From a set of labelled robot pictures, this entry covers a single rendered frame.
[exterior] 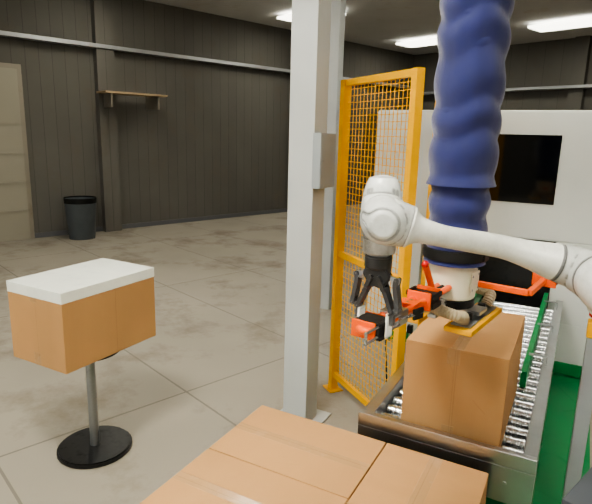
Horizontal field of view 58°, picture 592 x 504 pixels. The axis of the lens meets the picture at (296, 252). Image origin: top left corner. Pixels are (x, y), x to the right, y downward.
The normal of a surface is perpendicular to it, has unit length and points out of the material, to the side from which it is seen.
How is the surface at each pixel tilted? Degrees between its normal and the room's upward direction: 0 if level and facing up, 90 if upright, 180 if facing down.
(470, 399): 90
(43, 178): 90
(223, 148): 90
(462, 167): 101
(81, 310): 90
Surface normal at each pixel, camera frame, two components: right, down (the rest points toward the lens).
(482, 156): 0.23, 0.37
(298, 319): -0.48, 0.18
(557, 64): -0.73, 0.13
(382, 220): -0.28, 0.18
